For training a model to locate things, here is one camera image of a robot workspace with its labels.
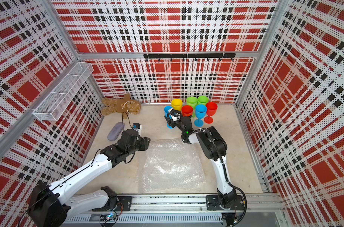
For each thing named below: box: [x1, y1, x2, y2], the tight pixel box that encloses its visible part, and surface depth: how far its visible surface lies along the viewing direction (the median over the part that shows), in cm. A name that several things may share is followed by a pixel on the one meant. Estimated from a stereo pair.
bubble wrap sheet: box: [137, 137, 207, 194], surface depth 83 cm
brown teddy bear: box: [101, 93, 142, 120], surface depth 113 cm
